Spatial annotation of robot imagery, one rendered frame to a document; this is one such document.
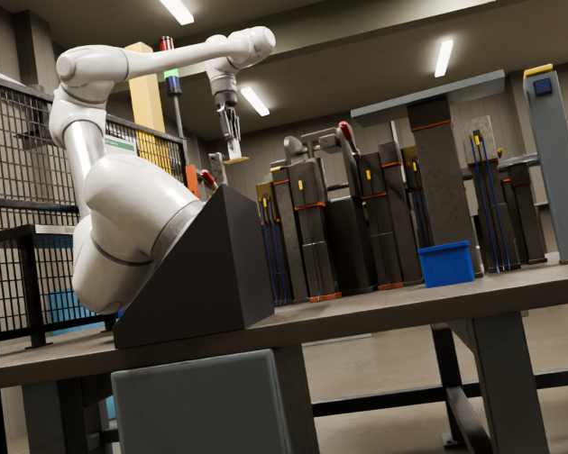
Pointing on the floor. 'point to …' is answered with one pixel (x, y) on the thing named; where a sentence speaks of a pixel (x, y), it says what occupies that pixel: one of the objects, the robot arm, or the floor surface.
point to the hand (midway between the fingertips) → (233, 149)
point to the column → (217, 405)
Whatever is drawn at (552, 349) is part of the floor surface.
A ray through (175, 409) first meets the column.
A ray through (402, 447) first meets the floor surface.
